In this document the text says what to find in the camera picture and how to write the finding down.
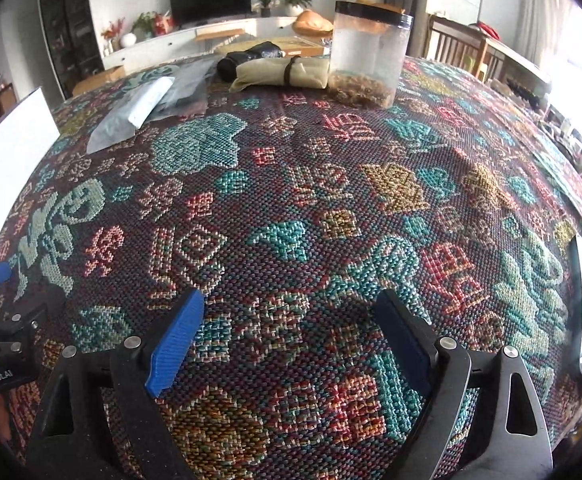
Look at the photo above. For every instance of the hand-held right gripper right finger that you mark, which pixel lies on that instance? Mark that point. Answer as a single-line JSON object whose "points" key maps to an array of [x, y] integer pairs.
{"points": [[406, 340]]}

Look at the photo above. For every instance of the light grey plastic bag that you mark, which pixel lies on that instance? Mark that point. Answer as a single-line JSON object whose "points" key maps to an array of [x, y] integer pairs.
{"points": [[131, 110]]}

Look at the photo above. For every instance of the beige rolled cloth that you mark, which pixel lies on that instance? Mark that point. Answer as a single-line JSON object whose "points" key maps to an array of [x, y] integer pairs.
{"points": [[271, 75]]}

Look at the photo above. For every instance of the white round vase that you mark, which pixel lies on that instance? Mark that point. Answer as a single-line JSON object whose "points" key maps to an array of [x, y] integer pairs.
{"points": [[129, 40]]}

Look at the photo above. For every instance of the red flower branches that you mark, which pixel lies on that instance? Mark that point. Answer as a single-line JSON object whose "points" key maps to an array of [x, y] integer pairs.
{"points": [[113, 32]]}

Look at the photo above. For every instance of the black roll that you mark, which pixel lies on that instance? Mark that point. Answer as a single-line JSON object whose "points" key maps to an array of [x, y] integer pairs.
{"points": [[251, 55]]}

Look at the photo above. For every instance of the wooden tray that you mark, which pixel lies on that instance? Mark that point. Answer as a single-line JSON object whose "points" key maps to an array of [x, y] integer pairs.
{"points": [[301, 46]]}

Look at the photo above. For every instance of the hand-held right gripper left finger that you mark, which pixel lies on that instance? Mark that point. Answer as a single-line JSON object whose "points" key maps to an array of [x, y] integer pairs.
{"points": [[176, 345]]}

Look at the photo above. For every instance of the red gift box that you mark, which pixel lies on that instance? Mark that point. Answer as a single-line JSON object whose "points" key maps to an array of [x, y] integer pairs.
{"points": [[163, 25]]}

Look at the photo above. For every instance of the black television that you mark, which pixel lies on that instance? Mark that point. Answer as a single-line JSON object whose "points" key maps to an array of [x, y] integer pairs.
{"points": [[211, 0]]}

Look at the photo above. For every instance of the white television cabinet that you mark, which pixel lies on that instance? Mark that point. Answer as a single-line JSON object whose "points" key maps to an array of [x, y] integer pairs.
{"points": [[146, 50]]}

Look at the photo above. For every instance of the bushy potted plant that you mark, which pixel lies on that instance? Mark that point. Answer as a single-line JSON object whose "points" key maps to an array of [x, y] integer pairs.
{"points": [[144, 25]]}

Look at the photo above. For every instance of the red cloth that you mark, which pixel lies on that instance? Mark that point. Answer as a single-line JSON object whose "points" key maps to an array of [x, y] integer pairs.
{"points": [[488, 30]]}

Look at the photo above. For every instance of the colourful woven blanket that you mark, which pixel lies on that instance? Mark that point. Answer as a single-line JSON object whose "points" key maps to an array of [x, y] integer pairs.
{"points": [[291, 200]]}

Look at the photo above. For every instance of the clear plastic jar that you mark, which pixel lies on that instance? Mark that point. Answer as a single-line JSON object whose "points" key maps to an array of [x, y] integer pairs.
{"points": [[366, 55]]}

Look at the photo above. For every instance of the wooden bench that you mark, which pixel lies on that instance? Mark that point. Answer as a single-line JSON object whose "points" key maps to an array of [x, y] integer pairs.
{"points": [[218, 33]]}

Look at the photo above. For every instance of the large potted plant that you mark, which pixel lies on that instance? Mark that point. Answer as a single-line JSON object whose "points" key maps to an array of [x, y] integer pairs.
{"points": [[295, 0]]}

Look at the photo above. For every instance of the small potted plant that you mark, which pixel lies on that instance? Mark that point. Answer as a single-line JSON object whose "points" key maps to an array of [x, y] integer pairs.
{"points": [[265, 6]]}

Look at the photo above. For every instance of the wooden chair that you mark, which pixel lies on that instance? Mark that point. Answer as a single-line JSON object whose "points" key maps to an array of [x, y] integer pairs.
{"points": [[463, 42]]}

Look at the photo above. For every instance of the dark display cabinet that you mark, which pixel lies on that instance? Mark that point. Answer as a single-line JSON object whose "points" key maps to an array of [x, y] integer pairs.
{"points": [[68, 25]]}

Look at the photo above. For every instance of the dark grey plastic bag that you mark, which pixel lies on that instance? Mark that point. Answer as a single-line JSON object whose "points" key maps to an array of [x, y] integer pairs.
{"points": [[191, 85]]}

